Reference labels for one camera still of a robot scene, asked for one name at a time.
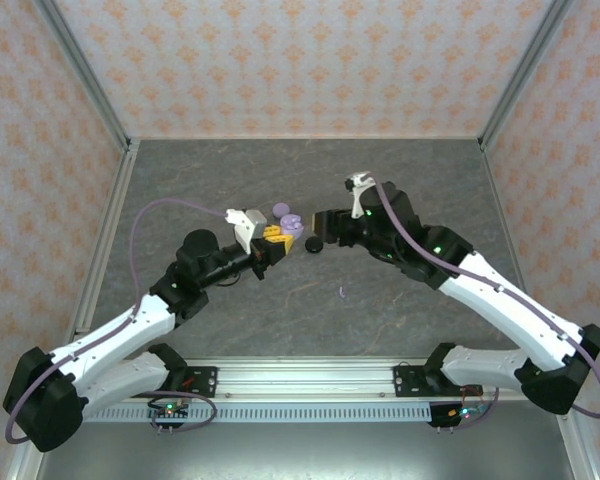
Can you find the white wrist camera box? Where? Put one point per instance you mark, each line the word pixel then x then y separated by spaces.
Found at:
pixel 359 192
pixel 247 225

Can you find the small lit circuit board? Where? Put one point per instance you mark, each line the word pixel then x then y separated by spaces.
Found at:
pixel 169 411
pixel 467 412

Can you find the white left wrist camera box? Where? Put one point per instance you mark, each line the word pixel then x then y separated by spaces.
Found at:
pixel 247 225

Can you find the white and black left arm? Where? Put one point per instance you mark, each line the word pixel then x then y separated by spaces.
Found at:
pixel 115 335

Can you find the silver aluminium frame post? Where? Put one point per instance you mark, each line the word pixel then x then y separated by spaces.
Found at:
pixel 85 80
pixel 525 75

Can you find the black round earbud case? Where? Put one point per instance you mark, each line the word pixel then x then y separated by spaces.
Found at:
pixel 313 245

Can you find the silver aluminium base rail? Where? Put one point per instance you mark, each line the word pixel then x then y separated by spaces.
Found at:
pixel 305 380

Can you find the purple round earbud case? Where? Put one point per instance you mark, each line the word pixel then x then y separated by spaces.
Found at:
pixel 281 209

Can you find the aluminium table side rail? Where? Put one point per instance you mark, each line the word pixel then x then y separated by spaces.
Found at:
pixel 515 240
pixel 95 280

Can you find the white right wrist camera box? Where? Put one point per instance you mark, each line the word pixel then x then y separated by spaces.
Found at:
pixel 359 192

